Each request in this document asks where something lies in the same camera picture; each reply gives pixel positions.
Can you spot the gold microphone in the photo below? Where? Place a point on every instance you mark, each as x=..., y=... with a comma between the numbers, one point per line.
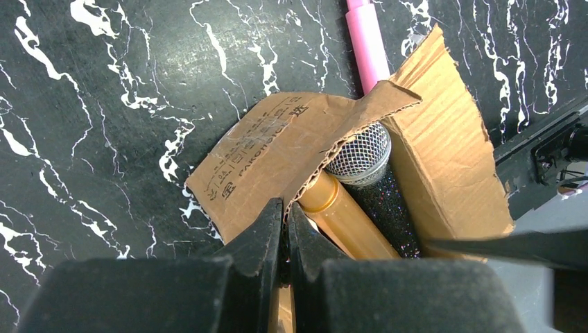
x=345, y=232

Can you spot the aluminium frame rail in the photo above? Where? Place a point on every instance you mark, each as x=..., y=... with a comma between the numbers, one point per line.
x=544, y=194

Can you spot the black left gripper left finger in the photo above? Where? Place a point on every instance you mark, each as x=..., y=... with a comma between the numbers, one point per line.
x=234, y=290

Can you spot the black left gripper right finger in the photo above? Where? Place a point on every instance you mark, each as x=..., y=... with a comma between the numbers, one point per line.
x=333, y=293

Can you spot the brown cardboard box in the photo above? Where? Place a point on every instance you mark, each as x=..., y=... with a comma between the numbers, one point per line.
x=442, y=155

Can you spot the pink microphone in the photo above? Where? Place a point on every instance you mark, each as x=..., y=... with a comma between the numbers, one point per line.
x=367, y=43

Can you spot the black glitter silver-mesh microphone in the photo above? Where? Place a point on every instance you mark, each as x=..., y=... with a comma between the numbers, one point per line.
x=362, y=166

